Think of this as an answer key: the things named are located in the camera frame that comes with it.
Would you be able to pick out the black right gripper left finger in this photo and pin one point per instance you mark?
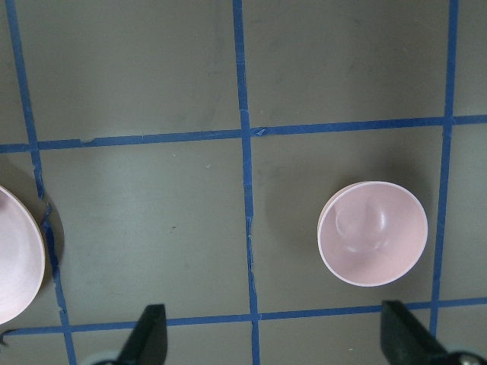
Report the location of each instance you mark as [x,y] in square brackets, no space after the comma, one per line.
[147,343]

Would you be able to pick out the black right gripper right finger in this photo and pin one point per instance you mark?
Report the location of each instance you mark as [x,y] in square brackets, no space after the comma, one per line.
[404,340]

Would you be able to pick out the small pink bowl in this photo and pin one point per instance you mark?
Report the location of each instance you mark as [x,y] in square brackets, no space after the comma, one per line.
[371,233]

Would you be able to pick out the pink plate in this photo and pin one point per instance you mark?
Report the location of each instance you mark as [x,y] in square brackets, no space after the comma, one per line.
[23,257]

